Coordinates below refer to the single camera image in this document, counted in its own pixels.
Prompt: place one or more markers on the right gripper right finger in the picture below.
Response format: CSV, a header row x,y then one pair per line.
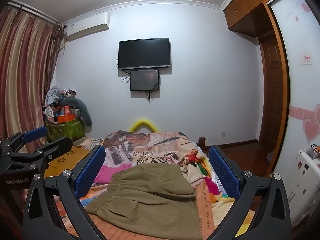
x,y
261,209

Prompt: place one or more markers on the orange box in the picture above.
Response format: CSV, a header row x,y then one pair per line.
x,y
65,118

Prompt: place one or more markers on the black wall television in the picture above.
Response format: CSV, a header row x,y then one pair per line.
x,y
144,53

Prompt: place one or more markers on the printed newspaper pattern blanket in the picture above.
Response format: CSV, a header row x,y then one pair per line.
x,y
162,148

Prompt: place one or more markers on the colourful striped fleece blanket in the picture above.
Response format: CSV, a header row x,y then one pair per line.
x,y
216,193

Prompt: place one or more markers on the white appliance with stickers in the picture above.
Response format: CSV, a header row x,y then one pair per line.
x,y
302,184

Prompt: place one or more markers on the wooden door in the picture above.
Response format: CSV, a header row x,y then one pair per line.
x,y
273,91

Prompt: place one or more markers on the white wall air conditioner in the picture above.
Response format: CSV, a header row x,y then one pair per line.
x,y
84,26

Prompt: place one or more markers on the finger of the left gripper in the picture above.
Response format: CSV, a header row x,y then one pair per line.
x,y
49,152
16,141

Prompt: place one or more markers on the olive green pants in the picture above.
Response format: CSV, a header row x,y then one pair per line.
x,y
150,199

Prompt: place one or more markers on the yellow foam bed guard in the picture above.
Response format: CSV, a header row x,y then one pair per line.
x,y
143,123

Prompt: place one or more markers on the small black wall monitor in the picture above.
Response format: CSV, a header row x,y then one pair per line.
x,y
144,80

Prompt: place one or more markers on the wooden overhead cabinet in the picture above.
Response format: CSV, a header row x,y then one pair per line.
x,y
249,17

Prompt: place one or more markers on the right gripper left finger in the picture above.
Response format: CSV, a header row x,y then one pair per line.
x,y
41,219

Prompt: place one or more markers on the white sliding wardrobe door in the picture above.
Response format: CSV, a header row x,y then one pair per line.
x,y
300,32

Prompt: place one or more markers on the grey neck pillow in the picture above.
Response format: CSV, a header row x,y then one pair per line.
x,y
81,107

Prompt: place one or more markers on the striped red gold curtain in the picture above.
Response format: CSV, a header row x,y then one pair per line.
x,y
29,50

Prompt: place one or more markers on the pink folded garment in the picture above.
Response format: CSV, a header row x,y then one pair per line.
x,y
105,174

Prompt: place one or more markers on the green storage bag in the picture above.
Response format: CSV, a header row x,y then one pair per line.
x,y
74,130

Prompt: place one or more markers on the wooden lap desk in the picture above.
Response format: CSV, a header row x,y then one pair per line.
x,y
66,161

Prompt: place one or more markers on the wall power socket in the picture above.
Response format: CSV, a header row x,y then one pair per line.
x,y
223,134

